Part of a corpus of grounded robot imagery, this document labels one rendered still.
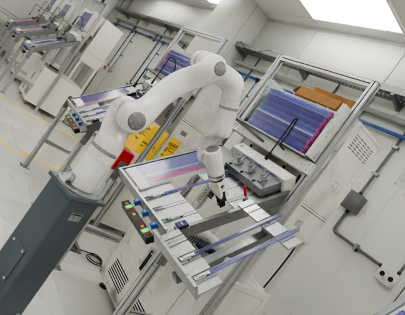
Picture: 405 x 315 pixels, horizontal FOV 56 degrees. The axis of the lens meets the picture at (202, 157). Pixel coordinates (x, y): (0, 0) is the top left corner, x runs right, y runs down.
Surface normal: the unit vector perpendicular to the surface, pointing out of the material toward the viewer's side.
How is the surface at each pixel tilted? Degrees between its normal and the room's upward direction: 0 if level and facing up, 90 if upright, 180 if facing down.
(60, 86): 90
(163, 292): 90
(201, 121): 90
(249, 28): 90
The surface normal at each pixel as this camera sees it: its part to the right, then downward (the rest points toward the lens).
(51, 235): 0.67, 0.52
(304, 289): -0.65, -0.43
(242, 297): 0.48, 0.40
